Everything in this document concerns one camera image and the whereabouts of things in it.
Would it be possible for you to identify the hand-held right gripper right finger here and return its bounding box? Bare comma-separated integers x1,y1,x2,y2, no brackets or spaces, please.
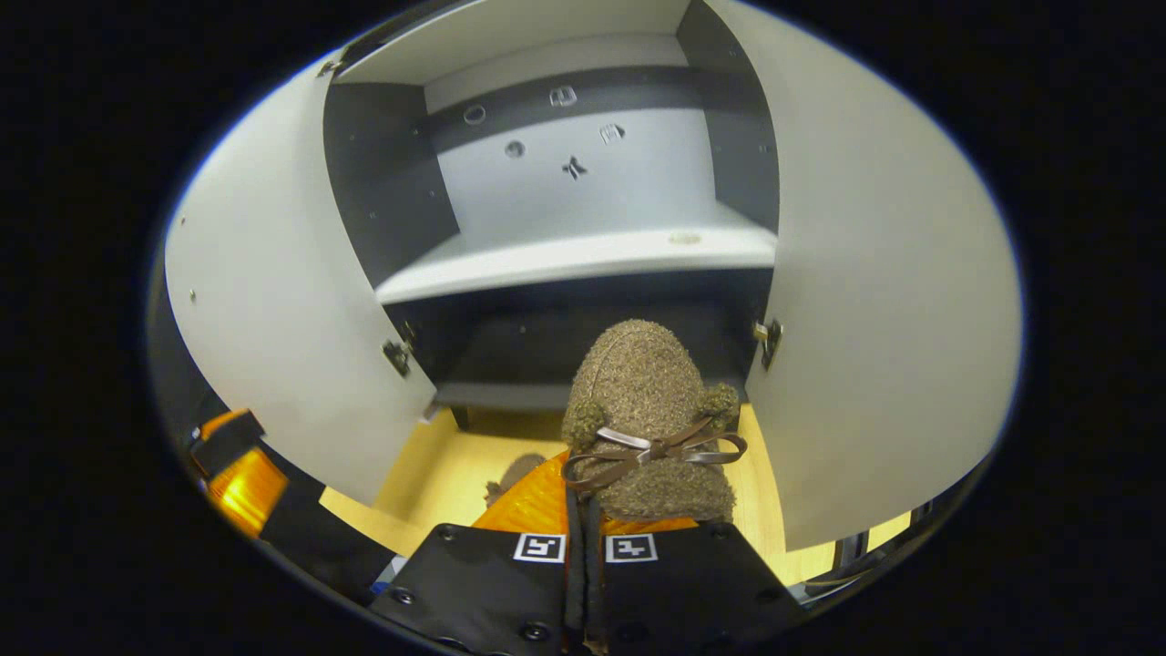
583,497,807,656

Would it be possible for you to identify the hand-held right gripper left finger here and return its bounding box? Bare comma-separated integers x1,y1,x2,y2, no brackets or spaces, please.
369,451,584,656

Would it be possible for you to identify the brown fuzzy shoe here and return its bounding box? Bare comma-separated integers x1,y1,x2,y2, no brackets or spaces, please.
560,319,748,522
483,453,549,507

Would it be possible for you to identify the white cabinet door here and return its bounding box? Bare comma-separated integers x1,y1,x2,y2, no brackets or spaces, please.
164,59,438,507
706,0,1023,552

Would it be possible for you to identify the white shoe cabinet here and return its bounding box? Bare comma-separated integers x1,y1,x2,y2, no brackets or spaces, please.
321,0,782,429

